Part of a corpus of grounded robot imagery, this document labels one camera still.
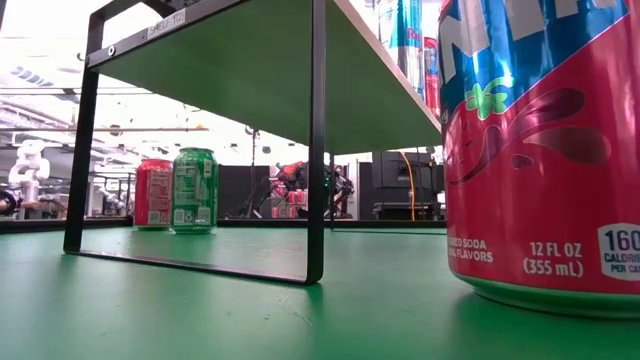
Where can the green Sprite soda can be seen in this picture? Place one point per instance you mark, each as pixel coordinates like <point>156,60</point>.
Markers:
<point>195,190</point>

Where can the red Fanta soda can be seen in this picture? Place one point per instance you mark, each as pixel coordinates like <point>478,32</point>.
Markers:
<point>540,200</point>
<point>152,195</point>
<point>431,75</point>

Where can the silver-blue energy drink can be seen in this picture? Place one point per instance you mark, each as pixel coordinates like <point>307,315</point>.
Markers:
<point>402,35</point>

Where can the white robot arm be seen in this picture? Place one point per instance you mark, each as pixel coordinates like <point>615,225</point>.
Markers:
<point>112,197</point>
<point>30,170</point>

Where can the black equipment cabinet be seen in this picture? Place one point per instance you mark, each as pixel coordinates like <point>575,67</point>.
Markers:
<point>390,175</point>

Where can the black partition panel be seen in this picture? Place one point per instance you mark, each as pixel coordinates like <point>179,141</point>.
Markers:
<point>240,185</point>

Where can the wooden shelf with black frame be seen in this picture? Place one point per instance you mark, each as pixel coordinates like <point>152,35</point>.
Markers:
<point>250,75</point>

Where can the black metal rig frame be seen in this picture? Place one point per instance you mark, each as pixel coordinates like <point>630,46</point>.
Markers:
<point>30,226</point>

